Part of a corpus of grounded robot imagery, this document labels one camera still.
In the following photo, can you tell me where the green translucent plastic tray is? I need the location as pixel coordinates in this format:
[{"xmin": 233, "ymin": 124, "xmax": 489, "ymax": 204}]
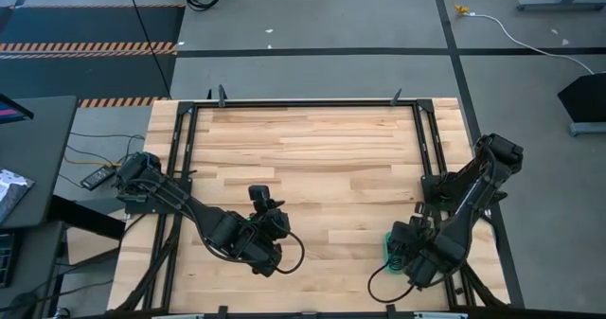
[{"xmin": 383, "ymin": 230, "xmax": 404, "ymax": 276}]

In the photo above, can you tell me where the black power adapter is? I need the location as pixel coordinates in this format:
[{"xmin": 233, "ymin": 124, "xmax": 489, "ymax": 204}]
[{"xmin": 79, "ymin": 164, "xmax": 117, "ymax": 191}]

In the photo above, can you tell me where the black floor stand grey base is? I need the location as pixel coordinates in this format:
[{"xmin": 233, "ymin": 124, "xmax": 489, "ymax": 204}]
[{"xmin": 557, "ymin": 71, "xmax": 606, "ymax": 137}]

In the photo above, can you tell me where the grey desk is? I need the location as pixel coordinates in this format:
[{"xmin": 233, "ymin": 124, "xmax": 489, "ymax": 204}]
[{"xmin": 0, "ymin": 95, "xmax": 80, "ymax": 230}]

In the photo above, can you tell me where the printed booklet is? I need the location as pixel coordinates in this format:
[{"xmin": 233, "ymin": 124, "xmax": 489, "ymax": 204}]
[{"xmin": 0, "ymin": 168, "xmax": 36, "ymax": 225}]

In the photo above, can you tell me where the black hazard-striped floor mat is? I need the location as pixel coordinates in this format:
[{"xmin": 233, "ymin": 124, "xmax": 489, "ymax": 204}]
[{"xmin": 0, "ymin": 4, "xmax": 187, "ymax": 108}]

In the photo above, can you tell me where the dark keyboard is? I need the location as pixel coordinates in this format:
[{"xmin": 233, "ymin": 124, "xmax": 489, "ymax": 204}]
[{"xmin": 0, "ymin": 231, "xmax": 18, "ymax": 291}]

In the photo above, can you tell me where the flat computer monitor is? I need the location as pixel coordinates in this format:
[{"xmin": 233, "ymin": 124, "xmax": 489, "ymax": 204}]
[{"xmin": 0, "ymin": 93, "xmax": 35, "ymax": 125}]

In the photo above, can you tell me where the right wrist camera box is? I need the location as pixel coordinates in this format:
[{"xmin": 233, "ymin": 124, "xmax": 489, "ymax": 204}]
[{"xmin": 388, "ymin": 219, "xmax": 419, "ymax": 245}]

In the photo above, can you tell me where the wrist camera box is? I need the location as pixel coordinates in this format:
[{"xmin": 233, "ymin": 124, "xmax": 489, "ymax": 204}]
[
  {"xmin": 388, "ymin": 219, "xmax": 419, "ymax": 245},
  {"xmin": 247, "ymin": 184, "xmax": 272, "ymax": 207}
]

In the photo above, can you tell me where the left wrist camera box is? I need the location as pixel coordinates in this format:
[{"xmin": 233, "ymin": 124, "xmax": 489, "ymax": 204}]
[{"xmin": 247, "ymin": 184, "xmax": 272, "ymax": 207}]

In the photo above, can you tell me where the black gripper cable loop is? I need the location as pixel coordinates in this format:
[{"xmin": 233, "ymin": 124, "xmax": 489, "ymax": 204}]
[
  {"xmin": 273, "ymin": 230, "xmax": 308, "ymax": 276},
  {"xmin": 366, "ymin": 260, "xmax": 419, "ymax": 305}
]

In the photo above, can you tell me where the black arm cable harness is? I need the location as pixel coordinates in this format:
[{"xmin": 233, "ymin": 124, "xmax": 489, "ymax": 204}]
[
  {"xmin": 112, "ymin": 212, "xmax": 184, "ymax": 313},
  {"xmin": 459, "ymin": 260, "xmax": 508, "ymax": 310}
]

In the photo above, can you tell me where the black aluminium table frame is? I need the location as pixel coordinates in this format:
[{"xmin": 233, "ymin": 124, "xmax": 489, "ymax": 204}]
[{"xmin": 140, "ymin": 96, "xmax": 526, "ymax": 319}]

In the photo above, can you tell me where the thin floor cable tangle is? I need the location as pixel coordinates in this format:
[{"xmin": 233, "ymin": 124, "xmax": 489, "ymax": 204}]
[{"xmin": 61, "ymin": 130, "xmax": 147, "ymax": 190}]

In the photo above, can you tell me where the thin black cord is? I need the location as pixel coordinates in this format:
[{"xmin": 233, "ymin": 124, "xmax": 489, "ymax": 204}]
[{"xmin": 123, "ymin": 0, "xmax": 172, "ymax": 98}]

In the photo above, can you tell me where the white floor cable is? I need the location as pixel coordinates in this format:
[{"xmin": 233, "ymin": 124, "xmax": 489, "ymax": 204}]
[{"xmin": 466, "ymin": 10, "xmax": 596, "ymax": 76}]

